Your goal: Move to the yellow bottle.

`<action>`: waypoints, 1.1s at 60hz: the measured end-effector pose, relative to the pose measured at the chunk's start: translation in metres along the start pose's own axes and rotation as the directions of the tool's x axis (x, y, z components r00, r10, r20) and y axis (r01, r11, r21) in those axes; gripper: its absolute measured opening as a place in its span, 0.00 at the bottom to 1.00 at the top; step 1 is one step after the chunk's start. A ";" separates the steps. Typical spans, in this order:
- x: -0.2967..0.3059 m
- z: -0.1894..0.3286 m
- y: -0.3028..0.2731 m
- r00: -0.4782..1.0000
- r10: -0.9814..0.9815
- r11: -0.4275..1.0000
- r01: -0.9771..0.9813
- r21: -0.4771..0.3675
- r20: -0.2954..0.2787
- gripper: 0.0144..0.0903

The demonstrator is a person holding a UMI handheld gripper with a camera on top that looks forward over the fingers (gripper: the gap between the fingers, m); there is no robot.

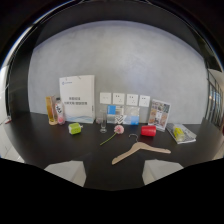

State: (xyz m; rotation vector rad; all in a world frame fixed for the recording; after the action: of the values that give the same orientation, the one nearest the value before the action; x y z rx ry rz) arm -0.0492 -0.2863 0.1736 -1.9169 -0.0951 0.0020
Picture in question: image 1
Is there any clear glass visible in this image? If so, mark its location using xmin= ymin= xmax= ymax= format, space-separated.
xmin=99 ymin=111 xmax=108 ymax=135

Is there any picture brochure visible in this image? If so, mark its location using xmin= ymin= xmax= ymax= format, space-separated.
xmin=147 ymin=98 xmax=172 ymax=132

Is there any wooden clothes hanger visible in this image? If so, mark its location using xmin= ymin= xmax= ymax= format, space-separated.
xmin=111 ymin=133 xmax=172 ymax=166

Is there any yellow bottle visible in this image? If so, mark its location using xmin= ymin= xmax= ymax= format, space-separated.
xmin=45 ymin=95 xmax=59 ymax=126

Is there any white wall socket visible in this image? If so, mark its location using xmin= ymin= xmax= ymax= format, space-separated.
xmin=112 ymin=92 xmax=126 ymax=106
xmin=138 ymin=94 xmax=151 ymax=108
xmin=125 ymin=93 xmax=139 ymax=107
xmin=99 ymin=91 xmax=113 ymax=105

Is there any green box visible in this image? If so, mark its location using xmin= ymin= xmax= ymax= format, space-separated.
xmin=67 ymin=122 xmax=84 ymax=136

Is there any clear packet blue base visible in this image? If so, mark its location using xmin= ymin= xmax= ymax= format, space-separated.
xmin=123 ymin=105 xmax=141 ymax=126

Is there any blue white packet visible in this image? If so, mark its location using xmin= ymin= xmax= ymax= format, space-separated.
xmin=106 ymin=104 xmax=125 ymax=125

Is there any packet with yellow item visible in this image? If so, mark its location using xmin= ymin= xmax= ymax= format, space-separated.
xmin=165 ymin=122 xmax=198 ymax=145

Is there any pink flower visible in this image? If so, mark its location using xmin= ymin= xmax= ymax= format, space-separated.
xmin=99 ymin=124 xmax=125 ymax=147

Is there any red can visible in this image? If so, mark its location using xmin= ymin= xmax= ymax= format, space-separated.
xmin=140 ymin=124 xmax=157 ymax=138

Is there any white paper bag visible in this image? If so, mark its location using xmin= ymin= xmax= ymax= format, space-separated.
xmin=58 ymin=74 xmax=96 ymax=125

